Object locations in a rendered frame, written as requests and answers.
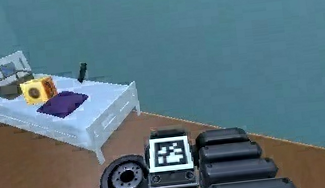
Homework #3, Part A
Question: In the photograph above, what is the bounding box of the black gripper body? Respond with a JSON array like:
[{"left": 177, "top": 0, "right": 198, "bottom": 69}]
[{"left": 95, "top": 153, "right": 152, "bottom": 188}]

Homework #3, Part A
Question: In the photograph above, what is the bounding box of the white bed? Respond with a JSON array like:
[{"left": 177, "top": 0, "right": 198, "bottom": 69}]
[{"left": 0, "top": 38, "right": 147, "bottom": 176}]

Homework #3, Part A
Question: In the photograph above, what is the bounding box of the purple pillow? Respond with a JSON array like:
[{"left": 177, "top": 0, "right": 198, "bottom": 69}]
[{"left": 34, "top": 88, "right": 92, "bottom": 122}]

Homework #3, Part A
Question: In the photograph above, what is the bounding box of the black cylinder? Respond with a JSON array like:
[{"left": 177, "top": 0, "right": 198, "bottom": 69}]
[{"left": 75, "top": 61, "right": 91, "bottom": 85}]

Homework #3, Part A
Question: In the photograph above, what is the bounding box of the yellow orange box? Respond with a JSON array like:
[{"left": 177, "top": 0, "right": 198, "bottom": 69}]
[{"left": 18, "top": 74, "right": 61, "bottom": 108}]

